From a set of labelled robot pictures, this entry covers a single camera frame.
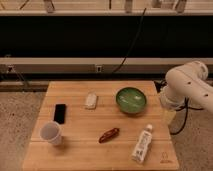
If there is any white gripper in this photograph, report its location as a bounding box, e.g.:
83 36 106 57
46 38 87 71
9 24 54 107
159 86 184 124

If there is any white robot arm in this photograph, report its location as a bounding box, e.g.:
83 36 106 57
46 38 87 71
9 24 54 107
159 61 213 124

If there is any green bowl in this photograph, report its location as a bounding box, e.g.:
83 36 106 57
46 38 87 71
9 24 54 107
116 87 147 115

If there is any white tube with cap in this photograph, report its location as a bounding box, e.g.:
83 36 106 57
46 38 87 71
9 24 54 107
132 124 153 163

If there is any wooden cutting board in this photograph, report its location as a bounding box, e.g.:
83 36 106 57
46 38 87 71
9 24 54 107
23 81 179 171

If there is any red chili pepper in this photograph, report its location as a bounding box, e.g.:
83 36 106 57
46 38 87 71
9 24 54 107
99 128 120 143

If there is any white paper cup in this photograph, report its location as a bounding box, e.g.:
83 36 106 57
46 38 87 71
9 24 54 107
40 121 62 146

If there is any black floor cable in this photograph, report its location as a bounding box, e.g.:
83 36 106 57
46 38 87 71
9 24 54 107
154 79 205 136

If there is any center wall outlet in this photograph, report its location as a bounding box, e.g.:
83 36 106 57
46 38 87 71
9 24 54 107
96 66 102 73

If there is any wall outlet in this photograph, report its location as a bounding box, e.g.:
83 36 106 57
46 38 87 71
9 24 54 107
8 66 13 73
96 66 102 73

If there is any black hanging cable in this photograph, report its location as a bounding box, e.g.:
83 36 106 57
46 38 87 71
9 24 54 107
112 7 148 73

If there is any left wall outlet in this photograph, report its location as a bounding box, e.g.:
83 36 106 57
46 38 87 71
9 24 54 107
8 66 13 73

